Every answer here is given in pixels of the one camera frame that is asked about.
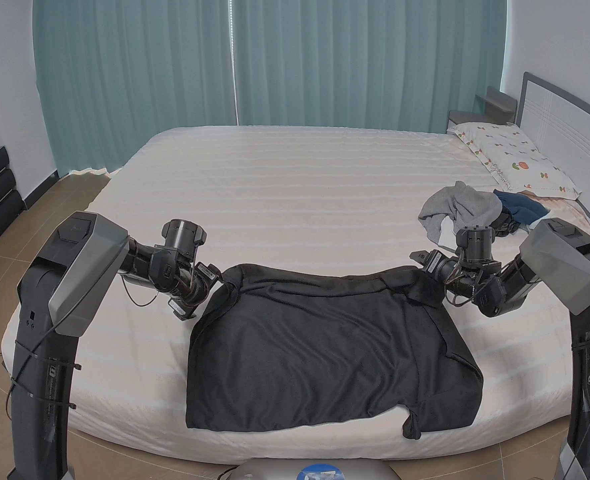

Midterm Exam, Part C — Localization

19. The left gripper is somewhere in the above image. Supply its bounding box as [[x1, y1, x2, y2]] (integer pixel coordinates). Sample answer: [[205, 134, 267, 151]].
[[167, 262, 224, 321]]

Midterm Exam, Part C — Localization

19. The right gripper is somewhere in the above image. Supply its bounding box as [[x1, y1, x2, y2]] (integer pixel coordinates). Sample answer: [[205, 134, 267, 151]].
[[409, 249, 459, 283]]

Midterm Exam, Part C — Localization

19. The black T-shirt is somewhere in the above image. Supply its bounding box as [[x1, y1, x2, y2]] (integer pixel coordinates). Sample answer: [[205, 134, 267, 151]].
[[185, 263, 484, 441]]

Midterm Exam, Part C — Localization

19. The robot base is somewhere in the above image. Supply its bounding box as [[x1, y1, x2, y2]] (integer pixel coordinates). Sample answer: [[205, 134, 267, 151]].
[[220, 458, 390, 480]]

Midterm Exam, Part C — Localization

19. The bed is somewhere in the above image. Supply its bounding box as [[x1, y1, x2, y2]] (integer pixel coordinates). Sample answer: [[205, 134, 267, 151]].
[[5, 71, 590, 466]]

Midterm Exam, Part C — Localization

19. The grey garment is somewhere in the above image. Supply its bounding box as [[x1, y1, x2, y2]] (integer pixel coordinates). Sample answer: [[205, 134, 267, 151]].
[[419, 180, 503, 249]]

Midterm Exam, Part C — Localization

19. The black shiny garment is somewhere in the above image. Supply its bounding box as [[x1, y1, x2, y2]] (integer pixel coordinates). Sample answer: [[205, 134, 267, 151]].
[[490, 210, 523, 239]]

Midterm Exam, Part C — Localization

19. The dark blue garment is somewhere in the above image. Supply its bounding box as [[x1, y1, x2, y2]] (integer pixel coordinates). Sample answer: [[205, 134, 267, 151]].
[[492, 190, 550, 229]]

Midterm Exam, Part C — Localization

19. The white printed pillow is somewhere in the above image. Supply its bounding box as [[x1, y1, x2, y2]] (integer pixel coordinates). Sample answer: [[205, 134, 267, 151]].
[[447, 121, 580, 201]]

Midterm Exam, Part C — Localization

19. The grey bedside table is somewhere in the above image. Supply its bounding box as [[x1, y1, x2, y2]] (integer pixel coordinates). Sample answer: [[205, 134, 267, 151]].
[[447, 86, 518, 131]]

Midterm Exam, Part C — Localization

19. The blue-green curtain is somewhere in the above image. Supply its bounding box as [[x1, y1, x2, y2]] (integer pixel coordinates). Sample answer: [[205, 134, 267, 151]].
[[32, 0, 238, 176], [232, 0, 508, 134]]

